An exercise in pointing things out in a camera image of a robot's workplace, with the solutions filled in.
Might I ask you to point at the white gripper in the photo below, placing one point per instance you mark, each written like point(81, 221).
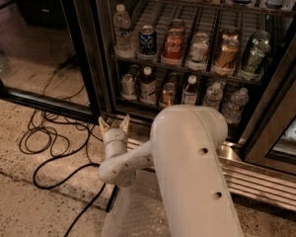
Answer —
point(114, 135)

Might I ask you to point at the silver 7up can front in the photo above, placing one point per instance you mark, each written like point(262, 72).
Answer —
point(128, 87)

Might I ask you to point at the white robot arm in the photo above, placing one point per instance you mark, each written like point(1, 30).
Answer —
point(182, 150)

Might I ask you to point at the silver can rear bottom shelf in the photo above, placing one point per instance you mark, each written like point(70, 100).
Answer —
point(134, 70)

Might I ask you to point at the gold can bottom front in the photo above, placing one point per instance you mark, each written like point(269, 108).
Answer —
point(168, 95)

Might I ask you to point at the dark can bottom rear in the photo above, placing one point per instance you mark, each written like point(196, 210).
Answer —
point(174, 78)

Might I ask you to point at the clear water bottle middle shelf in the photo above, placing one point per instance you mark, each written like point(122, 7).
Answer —
point(122, 32)

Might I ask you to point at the red coca-cola can front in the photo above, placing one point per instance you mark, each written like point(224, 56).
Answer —
point(173, 47)

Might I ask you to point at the red coca-cola can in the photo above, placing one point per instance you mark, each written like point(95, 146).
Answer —
point(173, 47)
point(177, 24)

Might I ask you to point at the blue pepsi can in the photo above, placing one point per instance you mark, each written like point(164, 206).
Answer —
point(147, 42)

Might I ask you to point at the white green soda can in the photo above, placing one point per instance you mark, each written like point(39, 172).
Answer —
point(198, 52)

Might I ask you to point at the red coca-cola can rear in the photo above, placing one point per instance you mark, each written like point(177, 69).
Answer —
point(177, 24)

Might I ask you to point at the gold soda can front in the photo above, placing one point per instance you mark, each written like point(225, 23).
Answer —
point(225, 61)

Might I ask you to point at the gold soda can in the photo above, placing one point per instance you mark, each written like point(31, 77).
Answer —
point(225, 61)
point(229, 34)

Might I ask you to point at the stainless steel fridge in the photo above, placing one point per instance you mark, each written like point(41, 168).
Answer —
point(248, 171)

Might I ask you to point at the gold soda can rear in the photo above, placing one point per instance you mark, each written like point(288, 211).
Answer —
point(229, 34)

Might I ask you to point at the green soda can front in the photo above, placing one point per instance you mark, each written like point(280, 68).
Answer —
point(252, 64)

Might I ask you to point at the green soda can rear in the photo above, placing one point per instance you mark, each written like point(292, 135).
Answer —
point(258, 37)

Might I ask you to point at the brown tea bottle left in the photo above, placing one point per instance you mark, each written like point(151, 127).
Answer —
point(148, 86)

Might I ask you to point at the brown tea bottle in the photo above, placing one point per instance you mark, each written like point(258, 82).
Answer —
point(190, 91)
point(148, 86)

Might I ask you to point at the brown tea bottle right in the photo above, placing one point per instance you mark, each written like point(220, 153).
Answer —
point(190, 91)

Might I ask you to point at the clear plastic bin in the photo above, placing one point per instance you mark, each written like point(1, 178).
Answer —
point(114, 218)

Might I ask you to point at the bubble wrap sheet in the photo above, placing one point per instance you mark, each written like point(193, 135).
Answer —
point(145, 215)

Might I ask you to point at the clear water bottle bottom left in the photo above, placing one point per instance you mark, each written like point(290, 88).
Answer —
point(213, 96)

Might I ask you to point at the clear water bottle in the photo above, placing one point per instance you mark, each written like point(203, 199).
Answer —
point(232, 109)
point(213, 96)

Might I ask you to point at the clear water bottle bottom right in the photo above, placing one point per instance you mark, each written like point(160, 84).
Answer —
point(232, 109)

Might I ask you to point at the dark cabinet behind door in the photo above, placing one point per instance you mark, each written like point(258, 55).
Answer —
point(43, 13)

